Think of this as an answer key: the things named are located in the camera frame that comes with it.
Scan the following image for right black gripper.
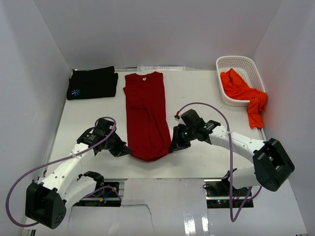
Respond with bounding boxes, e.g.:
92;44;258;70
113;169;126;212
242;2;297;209
169;125;196;152

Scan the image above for red t shirt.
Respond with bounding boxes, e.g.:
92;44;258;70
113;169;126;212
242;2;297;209
124;72;171;162

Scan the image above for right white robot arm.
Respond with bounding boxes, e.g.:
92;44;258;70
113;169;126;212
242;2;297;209
169;109;295;196

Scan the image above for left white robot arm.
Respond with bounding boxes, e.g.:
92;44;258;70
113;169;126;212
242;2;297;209
25;117;132;229

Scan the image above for white papers at back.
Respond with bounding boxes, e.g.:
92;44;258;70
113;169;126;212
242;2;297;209
137;66;186;72

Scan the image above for folded black t shirt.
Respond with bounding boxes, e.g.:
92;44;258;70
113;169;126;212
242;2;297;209
66;66;119;100

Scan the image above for orange t shirt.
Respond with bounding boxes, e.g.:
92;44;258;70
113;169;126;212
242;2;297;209
220;68;267;129

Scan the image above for white plastic basket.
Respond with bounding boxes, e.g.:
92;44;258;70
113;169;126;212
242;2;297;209
216;56;266;107

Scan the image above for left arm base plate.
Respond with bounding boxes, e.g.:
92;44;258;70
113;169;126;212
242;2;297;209
76;182;123;207

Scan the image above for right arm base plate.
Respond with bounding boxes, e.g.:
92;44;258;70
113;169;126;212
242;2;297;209
203;181;249;209

